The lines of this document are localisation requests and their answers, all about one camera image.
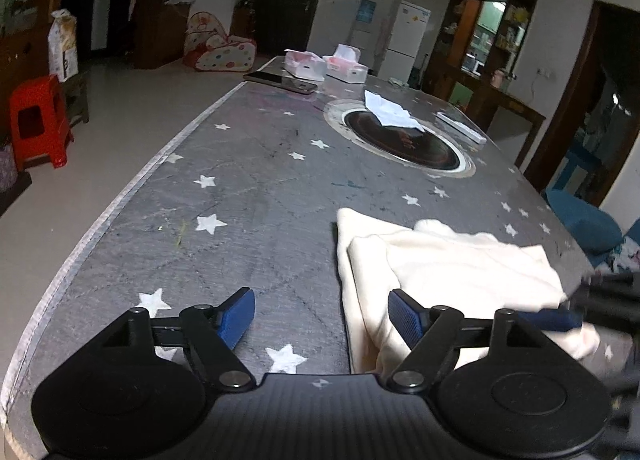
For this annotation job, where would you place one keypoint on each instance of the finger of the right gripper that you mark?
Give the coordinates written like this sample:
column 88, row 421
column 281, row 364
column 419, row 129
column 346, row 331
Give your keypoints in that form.
column 553, row 319

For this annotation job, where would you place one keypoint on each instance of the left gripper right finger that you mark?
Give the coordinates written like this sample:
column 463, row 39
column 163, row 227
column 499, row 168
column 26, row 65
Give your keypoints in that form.
column 435, row 337

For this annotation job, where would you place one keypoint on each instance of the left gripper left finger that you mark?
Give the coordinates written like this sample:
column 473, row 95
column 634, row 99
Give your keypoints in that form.
column 208, row 336

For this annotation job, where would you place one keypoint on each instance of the cream white garment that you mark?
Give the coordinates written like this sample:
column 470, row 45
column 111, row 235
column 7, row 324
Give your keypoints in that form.
column 476, row 274

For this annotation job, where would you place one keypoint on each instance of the patterned cushion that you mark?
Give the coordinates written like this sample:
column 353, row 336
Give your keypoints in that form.
column 625, row 257

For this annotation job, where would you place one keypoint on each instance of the blue covered sofa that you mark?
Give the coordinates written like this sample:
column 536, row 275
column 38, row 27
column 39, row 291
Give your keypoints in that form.
column 595, row 231

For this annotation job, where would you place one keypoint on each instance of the round black induction cooktop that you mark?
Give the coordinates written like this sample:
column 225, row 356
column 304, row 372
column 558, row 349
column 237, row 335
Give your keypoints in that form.
column 431, row 150

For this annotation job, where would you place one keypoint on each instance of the white remote control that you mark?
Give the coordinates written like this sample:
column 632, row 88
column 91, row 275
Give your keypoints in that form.
column 462, row 128

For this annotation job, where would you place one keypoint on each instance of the white crumpled tissue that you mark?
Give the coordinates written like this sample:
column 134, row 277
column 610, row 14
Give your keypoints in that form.
column 389, row 113

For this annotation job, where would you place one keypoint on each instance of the brown wooden side table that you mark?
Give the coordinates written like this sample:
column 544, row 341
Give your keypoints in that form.
column 492, row 104

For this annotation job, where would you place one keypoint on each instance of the red plastic stool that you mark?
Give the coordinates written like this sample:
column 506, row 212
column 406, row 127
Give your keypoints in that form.
column 39, row 125

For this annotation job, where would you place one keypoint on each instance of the wooden glass cupboard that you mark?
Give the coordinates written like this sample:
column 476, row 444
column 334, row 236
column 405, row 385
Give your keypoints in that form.
column 482, row 39

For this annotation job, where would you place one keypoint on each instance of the white pink wipes pack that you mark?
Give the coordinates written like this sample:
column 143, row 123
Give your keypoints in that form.
column 306, row 66

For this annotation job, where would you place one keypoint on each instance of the polka dot play tent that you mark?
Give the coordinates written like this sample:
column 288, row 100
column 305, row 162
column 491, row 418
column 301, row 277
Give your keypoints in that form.
column 209, row 48

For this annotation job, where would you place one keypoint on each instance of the pink white tissue box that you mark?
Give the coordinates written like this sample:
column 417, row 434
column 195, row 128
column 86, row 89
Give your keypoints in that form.
column 344, row 65

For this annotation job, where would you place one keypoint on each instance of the white refrigerator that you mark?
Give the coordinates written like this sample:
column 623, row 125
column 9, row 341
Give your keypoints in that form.
column 403, row 42

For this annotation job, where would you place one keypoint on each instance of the water dispenser with bottle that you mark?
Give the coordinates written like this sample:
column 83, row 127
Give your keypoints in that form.
column 361, row 33

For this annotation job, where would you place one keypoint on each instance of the white printed paper bag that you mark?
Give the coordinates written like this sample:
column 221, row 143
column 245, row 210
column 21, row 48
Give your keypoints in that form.
column 63, row 60

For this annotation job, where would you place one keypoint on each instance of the dark wooden display cabinet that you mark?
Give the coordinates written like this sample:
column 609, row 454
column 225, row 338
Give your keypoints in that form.
column 30, row 5

